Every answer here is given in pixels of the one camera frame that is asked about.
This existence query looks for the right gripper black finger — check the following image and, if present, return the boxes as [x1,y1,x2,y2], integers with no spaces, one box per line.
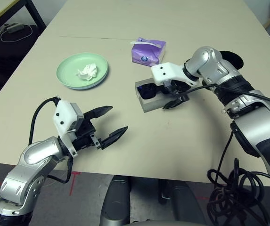
[162,96,189,111]

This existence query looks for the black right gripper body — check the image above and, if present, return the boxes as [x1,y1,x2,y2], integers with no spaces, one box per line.
[162,80,192,96]

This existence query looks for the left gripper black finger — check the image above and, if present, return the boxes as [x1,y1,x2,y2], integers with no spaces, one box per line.
[99,126,129,151]
[82,105,114,120]

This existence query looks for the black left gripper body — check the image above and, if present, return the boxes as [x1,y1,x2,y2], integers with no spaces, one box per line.
[71,113,102,151]

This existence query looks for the grey glasses case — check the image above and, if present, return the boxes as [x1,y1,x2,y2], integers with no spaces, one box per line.
[134,79,185,113]

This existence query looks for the black sunglasses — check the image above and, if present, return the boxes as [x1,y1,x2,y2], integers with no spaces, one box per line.
[137,82,158,99]

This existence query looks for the white tissue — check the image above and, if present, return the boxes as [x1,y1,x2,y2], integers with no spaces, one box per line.
[74,63,98,82]

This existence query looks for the light green plate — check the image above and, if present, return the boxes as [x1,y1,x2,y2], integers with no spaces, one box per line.
[56,52,109,90]

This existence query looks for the purple tissue pack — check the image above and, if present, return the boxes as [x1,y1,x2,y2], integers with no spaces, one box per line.
[129,37,167,67]

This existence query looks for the black plastic cup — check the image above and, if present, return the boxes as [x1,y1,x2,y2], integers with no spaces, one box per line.
[219,50,245,70]

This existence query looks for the dark grey robot left leg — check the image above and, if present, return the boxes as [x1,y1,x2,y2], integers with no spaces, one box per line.
[99,175,132,226]

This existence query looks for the dark grey robot leg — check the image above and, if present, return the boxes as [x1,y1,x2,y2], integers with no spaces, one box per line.
[158,180,206,226]
[99,175,132,226]

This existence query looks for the dark grey robot right leg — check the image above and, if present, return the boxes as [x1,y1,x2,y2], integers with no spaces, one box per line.
[158,180,206,226]

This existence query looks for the beige robot torso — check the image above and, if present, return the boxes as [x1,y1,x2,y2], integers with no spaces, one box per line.
[127,220,196,226]

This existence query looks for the black bag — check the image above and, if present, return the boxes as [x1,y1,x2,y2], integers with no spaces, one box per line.
[0,23,43,106]

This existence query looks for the grey power adapter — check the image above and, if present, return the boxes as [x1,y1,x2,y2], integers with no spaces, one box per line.
[6,23,24,32]

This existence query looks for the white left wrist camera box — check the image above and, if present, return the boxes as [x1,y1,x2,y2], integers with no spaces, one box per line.
[52,100,85,157]

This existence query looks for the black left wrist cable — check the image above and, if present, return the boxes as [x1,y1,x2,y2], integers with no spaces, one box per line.
[28,96,74,184]

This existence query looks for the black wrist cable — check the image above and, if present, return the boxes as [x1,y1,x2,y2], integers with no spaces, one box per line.
[165,81,270,184]
[28,96,74,184]

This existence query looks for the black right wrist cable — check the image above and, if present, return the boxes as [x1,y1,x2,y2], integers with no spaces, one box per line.
[165,81,270,184]

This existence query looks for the black tangled cable bundle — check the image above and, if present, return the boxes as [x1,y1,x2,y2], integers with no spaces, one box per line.
[206,157,270,226]

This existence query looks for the white looped floor cable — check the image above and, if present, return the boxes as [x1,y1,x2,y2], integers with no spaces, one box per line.
[0,23,34,43]

